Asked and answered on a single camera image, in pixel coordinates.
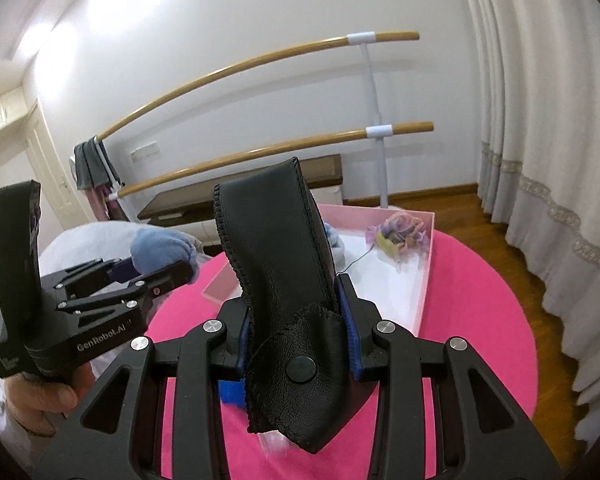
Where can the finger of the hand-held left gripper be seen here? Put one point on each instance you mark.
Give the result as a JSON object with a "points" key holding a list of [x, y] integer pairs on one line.
{"points": [[167, 277], [121, 270]]}

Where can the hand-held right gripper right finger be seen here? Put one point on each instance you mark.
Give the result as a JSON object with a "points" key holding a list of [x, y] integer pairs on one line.
{"points": [[347, 332]]}

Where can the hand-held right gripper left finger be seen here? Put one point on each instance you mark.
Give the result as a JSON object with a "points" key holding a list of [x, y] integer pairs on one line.
{"points": [[243, 345]]}

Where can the light blue plush cloth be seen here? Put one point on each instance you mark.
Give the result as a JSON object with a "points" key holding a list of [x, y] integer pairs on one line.
{"points": [[160, 250]]}

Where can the black leather pouch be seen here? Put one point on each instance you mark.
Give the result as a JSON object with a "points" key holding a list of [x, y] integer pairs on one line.
{"points": [[275, 240]]}

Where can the pink box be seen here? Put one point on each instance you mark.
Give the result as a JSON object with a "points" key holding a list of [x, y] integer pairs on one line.
{"points": [[350, 217]]}

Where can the person's left hand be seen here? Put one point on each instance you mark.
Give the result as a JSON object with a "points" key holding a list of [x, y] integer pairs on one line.
{"points": [[40, 400]]}

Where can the royal blue towel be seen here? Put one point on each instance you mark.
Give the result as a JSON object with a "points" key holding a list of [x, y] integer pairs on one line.
{"points": [[230, 391]]}

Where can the mauve hanging cloth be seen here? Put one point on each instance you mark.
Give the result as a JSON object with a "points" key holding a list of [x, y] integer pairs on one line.
{"points": [[100, 205]]}

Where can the dark wood top bench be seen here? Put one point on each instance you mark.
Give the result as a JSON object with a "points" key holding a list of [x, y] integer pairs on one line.
{"points": [[190, 200]]}

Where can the printed baby cloth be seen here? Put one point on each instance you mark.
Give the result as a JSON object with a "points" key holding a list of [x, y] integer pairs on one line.
{"points": [[334, 240]]}

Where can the clear plastic bag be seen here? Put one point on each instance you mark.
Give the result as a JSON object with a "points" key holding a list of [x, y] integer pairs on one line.
{"points": [[275, 442]]}

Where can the cream door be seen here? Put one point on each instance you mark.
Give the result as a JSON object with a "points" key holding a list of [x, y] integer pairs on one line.
{"points": [[55, 170]]}

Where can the grey hanging cloth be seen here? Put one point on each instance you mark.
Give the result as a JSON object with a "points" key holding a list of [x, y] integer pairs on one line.
{"points": [[87, 165]]}

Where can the pastel organza flower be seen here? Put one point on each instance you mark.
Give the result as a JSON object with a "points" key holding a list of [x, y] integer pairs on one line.
{"points": [[397, 232]]}

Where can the pink round table cloth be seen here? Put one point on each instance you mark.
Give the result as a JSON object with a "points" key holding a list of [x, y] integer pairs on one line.
{"points": [[470, 310]]}

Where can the cream overhead cabinet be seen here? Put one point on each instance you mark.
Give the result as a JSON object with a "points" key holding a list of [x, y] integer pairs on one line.
{"points": [[5, 110]]}

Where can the cream curtain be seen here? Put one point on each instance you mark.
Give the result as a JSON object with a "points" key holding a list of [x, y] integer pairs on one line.
{"points": [[555, 110]]}

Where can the wall outlet plate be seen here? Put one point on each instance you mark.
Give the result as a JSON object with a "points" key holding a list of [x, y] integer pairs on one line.
{"points": [[145, 151]]}

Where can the short wooden barre rail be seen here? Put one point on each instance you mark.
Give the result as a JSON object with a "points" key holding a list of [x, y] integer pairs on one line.
{"points": [[415, 126]]}

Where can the long wooden barre rail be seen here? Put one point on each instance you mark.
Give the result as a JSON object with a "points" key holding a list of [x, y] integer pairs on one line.
{"points": [[400, 36]]}

